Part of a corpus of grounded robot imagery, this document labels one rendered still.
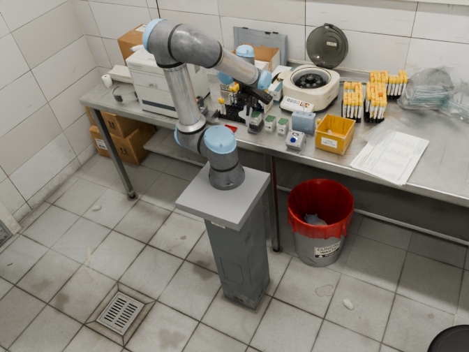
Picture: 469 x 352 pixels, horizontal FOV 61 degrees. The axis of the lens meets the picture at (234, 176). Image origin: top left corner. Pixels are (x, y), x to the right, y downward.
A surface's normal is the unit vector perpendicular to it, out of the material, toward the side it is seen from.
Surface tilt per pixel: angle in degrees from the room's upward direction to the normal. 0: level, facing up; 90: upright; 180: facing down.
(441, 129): 0
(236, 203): 1
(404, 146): 0
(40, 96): 90
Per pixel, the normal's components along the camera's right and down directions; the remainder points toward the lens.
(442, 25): -0.47, 0.66
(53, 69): 0.88, 0.26
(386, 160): -0.11, -0.71
